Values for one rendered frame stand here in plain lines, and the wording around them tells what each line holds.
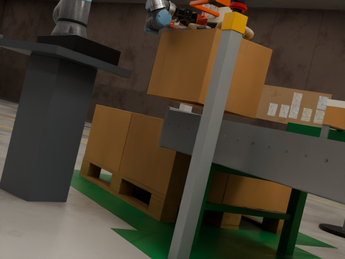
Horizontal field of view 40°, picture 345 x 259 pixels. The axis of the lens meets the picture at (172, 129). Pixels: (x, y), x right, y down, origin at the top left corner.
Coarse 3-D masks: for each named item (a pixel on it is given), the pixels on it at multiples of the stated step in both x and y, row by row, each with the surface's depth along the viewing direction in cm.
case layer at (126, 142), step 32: (96, 128) 348; (128, 128) 307; (160, 128) 275; (96, 160) 338; (128, 160) 299; (160, 160) 268; (160, 192) 262; (224, 192) 279; (256, 192) 292; (288, 192) 307
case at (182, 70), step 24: (168, 48) 286; (192, 48) 263; (216, 48) 248; (240, 48) 256; (264, 48) 264; (168, 72) 280; (192, 72) 258; (240, 72) 258; (264, 72) 266; (168, 96) 274; (192, 96) 253; (240, 96) 260
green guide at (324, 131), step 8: (288, 128) 187; (296, 128) 184; (304, 128) 180; (312, 128) 177; (320, 128) 174; (328, 128) 162; (336, 128) 164; (320, 136) 164; (328, 136) 171; (336, 136) 168; (344, 136) 165
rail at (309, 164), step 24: (168, 120) 241; (192, 120) 224; (168, 144) 236; (192, 144) 220; (216, 144) 205; (240, 144) 193; (264, 144) 181; (288, 144) 171; (312, 144) 162; (336, 144) 154; (240, 168) 190; (264, 168) 179; (288, 168) 169; (312, 168) 161; (336, 168) 153; (312, 192) 159; (336, 192) 151
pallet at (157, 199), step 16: (96, 176) 349; (112, 176) 312; (112, 192) 308; (128, 192) 305; (144, 208) 273; (160, 208) 259; (176, 208) 262; (224, 224) 282; (256, 224) 322; (272, 224) 310
